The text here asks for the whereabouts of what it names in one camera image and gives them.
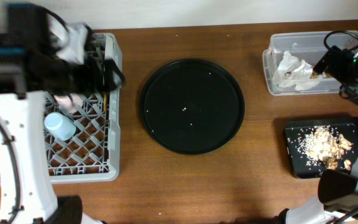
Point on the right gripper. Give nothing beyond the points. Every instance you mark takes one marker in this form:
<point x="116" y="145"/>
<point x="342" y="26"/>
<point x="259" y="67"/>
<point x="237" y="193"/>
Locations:
<point x="334" y="69"/>

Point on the light blue plastic cup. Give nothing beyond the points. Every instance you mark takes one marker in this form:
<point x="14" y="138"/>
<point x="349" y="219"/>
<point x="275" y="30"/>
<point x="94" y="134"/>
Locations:
<point x="59" y="126"/>

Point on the peanut shells and rice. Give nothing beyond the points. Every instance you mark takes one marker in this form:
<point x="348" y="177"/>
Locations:
<point x="323" y="146"/>

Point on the pink plastic cup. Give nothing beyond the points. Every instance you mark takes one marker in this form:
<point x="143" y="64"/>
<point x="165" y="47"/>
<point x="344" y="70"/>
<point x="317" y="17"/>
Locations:
<point x="69" y="103"/>

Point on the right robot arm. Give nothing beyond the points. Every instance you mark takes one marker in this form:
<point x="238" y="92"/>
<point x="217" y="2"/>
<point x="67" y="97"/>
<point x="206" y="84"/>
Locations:
<point x="337" y="197"/>

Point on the clear plastic bin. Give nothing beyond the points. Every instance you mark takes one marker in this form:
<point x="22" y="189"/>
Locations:
<point x="307" y="46"/>

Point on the gold snack wrapper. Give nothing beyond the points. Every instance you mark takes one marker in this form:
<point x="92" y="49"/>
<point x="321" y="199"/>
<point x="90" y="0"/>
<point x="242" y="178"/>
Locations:
<point x="316" y="75"/>

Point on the round black tray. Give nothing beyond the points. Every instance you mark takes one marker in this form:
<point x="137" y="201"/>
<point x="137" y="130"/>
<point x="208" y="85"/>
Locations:
<point x="191" y="106"/>

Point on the white napkin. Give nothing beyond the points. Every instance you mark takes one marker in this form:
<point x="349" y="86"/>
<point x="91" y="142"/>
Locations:
<point x="292" y="71"/>

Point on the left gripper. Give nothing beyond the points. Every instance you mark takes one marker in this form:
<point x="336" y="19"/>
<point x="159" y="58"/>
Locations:
<point x="89" y="71"/>

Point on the grey dishwasher rack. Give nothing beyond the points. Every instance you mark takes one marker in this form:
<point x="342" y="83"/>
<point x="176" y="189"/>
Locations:
<point x="93" y="153"/>

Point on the black rectangular tray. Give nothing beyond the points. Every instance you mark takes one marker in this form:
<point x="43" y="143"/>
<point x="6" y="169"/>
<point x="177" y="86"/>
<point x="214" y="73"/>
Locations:
<point x="347" y="126"/>

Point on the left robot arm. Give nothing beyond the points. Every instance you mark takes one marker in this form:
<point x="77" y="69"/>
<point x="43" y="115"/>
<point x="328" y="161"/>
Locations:
<point x="59" y="95"/>

